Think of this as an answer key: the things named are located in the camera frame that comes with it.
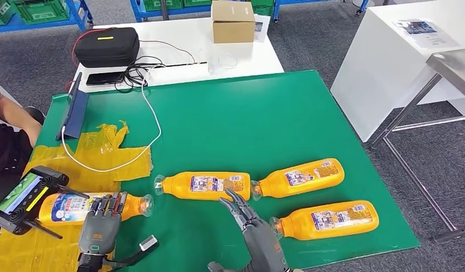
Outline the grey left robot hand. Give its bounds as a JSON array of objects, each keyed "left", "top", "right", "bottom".
[{"left": 77, "top": 191, "right": 128, "bottom": 255}]

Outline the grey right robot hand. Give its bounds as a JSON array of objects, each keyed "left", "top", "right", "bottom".
[{"left": 207, "top": 189, "right": 293, "bottom": 272}]

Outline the orange detergent bottle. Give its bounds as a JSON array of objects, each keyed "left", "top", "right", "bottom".
[
  {"left": 251, "top": 158, "right": 345, "bottom": 201},
  {"left": 269, "top": 199, "right": 380, "bottom": 241},
  {"left": 154, "top": 171, "right": 252, "bottom": 202},
  {"left": 37, "top": 192, "right": 154, "bottom": 227}
]

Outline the black remote controller with screen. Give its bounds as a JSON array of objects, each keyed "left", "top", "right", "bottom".
[{"left": 0, "top": 165, "right": 91, "bottom": 240}]

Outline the yellow taped plastic sheet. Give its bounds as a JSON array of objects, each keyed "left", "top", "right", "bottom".
[{"left": 0, "top": 120, "right": 154, "bottom": 272}]

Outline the person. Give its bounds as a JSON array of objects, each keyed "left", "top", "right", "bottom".
[{"left": 0, "top": 79, "right": 44, "bottom": 241}]

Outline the blue tablet case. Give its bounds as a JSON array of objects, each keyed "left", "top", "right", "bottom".
[{"left": 56, "top": 72, "right": 90, "bottom": 142}]

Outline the green table mat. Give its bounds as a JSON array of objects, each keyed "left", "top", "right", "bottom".
[{"left": 33, "top": 70, "right": 421, "bottom": 272}]

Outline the black phone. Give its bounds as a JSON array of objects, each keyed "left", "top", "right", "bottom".
[{"left": 85, "top": 71, "right": 125, "bottom": 87}]

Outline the white power strip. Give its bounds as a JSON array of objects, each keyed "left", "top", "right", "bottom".
[{"left": 147, "top": 63, "right": 210, "bottom": 85}]

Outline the black carrying case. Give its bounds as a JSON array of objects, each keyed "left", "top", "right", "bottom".
[{"left": 74, "top": 27, "right": 141, "bottom": 69}]

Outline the clear plastic bag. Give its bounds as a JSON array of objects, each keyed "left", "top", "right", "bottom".
[{"left": 208, "top": 52, "right": 240, "bottom": 76}]

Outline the white table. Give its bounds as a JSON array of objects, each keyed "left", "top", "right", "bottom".
[{"left": 71, "top": 15, "right": 285, "bottom": 95}]

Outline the blue metal shelf rack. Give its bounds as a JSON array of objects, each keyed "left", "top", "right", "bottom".
[
  {"left": 129, "top": 0, "right": 282, "bottom": 23},
  {"left": 0, "top": 0, "right": 94, "bottom": 34}
]

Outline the printed paper sheet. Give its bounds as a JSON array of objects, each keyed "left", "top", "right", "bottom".
[
  {"left": 392, "top": 18, "right": 460, "bottom": 49},
  {"left": 253, "top": 14, "right": 271, "bottom": 43}
]

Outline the white desk with side panel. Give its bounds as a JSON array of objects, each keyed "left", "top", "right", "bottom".
[{"left": 330, "top": 0, "right": 465, "bottom": 143}]

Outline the cardboard box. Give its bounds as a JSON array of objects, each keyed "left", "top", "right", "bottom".
[{"left": 211, "top": 0, "right": 256, "bottom": 44}]

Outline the green plastic crate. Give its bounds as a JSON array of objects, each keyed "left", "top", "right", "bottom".
[
  {"left": 12, "top": 0, "right": 70, "bottom": 25},
  {"left": 251, "top": 0, "right": 274, "bottom": 16},
  {"left": 144, "top": 0, "right": 213, "bottom": 12},
  {"left": 0, "top": 0, "right": 15, "bottom": 26}
]

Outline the blue cart with caster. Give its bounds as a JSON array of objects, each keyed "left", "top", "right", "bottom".
[{"left": 354, "top": 0, "right": 370, "bottom": 16}]

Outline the steel table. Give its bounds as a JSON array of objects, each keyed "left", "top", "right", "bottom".
[{"left": 369, "top": 48, "right": 465, "bottom": 243}]

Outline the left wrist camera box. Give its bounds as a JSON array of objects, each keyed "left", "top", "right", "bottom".
[{"left": 116, "top": 235, "right": 160, "bottom": 269}]

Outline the white cable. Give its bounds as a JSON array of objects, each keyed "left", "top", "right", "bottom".
[{"left": 61, "top": 65, "right": 163, "bottom": 173}]

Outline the black cable bundle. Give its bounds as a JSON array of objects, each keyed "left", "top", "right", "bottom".
[{"left": 114, "top": 55, "right": 209, "bottom": 93}]

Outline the red cable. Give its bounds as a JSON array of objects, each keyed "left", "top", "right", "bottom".
[{"left": 65, "top": 27, "right": 117, "bottom": 93}]

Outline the thin dark cable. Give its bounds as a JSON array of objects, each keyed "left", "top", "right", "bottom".
[{"left": 139, "top": 40, "right": 197, "bottom": 64}]

